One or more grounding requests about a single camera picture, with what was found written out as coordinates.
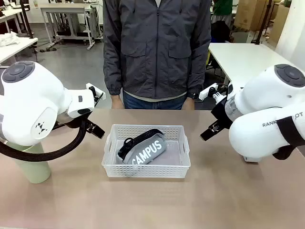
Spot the pale green plastic cup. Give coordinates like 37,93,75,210
10,142,52,184

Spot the black office chair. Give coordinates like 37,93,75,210
210,21,232,44

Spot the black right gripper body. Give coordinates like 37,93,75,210
210,97,233,131

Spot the black tripod stand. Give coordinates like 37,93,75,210
252,0,274,45

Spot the distant white table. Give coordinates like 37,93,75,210
0,8,30,34

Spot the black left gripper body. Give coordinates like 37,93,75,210
56,114,90,129

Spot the white desk with metal legs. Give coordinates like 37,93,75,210
39,2,96,50

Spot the black left arm cable sleeve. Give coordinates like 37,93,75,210
0,118,90,162

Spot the person in green shirt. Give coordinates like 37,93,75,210
211,0,234,22

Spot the crumpled white cloth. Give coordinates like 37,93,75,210
0,32,21,47

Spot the large brown cardboard box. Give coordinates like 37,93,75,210
233,0,271,31

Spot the narrow brown cardboard box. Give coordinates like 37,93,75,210
270,3,290,46

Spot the person in grey jacket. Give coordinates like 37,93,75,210
102,0,213,111

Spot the grey campus pencil case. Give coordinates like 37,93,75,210
116,128,166,166

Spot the person's left hand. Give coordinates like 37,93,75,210
182,97,195,111

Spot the person's right hand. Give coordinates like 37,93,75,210
111,94,123,110

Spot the white perforated plastic basket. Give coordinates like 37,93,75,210
102,124,192,178

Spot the large white table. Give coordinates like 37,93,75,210
208,42,299,84

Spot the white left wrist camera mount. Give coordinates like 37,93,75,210
85,82,106,106

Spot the black right arm cable strap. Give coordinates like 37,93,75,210
272,116,301,161

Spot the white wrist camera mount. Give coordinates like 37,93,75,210
85,82,106,106
199,83,226,104

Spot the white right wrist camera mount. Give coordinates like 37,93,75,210
199,83,226,104

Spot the white table with cloth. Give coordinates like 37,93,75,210
0,37,39,64

